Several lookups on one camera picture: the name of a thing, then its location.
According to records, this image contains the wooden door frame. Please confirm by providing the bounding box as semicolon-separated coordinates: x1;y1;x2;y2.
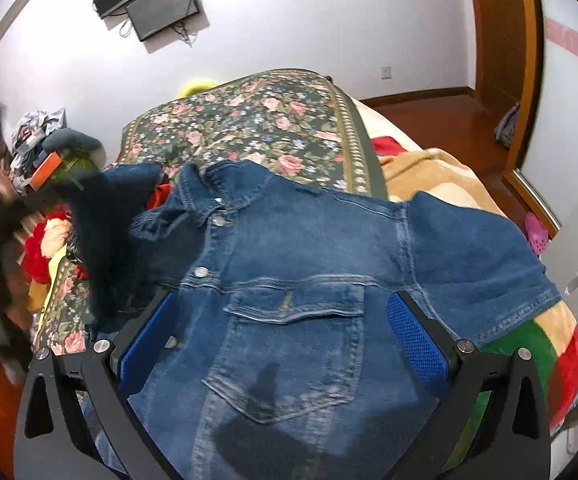
466;0;562;236

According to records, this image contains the pink slipper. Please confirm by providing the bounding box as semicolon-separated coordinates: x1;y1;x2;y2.
524;212;549;256

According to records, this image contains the red garment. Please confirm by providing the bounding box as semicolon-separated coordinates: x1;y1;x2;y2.
370;136;407;157

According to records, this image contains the floral bedspread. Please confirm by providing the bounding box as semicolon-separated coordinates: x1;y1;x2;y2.
35;70;400;363

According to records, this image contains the pile of clutter on box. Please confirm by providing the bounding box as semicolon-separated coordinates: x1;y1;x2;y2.
9;107;106;194

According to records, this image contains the small black monitor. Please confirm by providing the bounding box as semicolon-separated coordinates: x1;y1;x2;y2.
126;0;200;41

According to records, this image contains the red plush toy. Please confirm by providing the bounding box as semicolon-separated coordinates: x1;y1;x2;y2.
21;205;72;284

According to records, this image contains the yellow round object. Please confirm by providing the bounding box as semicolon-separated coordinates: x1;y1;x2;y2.
176;78;217;99

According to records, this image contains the blue denim jacket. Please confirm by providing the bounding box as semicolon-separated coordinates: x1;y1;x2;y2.
72;162;560;479

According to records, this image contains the beige striped blanket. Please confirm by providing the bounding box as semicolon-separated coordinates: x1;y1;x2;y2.
378;146;578;461

